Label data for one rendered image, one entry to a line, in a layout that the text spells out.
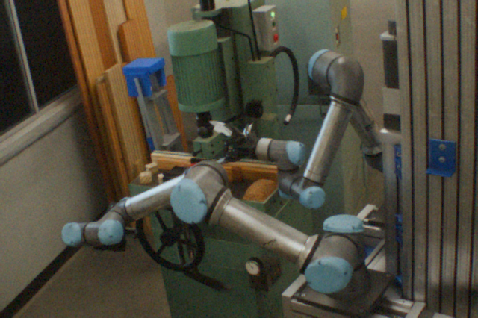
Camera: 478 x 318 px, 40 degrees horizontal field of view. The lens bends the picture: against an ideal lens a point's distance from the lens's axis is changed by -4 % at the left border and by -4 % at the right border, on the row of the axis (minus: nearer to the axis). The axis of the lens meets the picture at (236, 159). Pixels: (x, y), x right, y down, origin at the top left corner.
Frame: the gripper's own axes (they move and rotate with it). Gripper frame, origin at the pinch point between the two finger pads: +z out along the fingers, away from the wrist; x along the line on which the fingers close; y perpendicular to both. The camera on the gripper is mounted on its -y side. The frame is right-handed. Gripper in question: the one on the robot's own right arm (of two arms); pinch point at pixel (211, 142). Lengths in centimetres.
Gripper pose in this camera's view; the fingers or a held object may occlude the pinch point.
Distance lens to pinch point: 237.6
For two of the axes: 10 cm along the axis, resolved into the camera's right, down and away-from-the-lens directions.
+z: -8.8, -1.0, 4.7
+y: -4.8, 2.9, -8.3
